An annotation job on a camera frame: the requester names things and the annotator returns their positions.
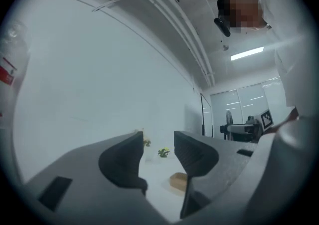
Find rectangular ceiling light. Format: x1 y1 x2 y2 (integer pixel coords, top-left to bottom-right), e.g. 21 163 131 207
230 46 265 61

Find person's right forearm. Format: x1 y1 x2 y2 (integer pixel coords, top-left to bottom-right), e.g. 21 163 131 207
283 107 300 123

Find standing fan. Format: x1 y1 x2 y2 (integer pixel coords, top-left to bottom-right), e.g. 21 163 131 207
225 110 234 127

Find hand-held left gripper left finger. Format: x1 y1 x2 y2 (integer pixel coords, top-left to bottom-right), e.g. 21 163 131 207
98 131 149 197

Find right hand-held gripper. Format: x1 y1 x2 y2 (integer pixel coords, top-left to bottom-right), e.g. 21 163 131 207
219 110 275 143

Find black head-worn camera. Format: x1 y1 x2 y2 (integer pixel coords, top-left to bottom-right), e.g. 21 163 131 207
213 16 231 38

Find red wall sign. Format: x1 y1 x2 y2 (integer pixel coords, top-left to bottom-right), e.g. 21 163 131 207
0 56 17 87

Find person's white shirt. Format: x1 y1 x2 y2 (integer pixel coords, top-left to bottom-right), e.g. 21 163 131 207
255 0 316 117

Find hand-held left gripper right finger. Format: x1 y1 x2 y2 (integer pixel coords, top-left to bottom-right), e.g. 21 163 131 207
173 130 220 220

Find glass partition wall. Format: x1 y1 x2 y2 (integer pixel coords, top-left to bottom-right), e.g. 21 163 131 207
210 77 287 140

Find white ceiling pipes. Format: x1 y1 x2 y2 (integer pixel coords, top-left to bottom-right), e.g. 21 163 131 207
106 0 216 87

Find person's head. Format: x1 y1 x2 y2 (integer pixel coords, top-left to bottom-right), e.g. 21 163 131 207
216 0 270 31

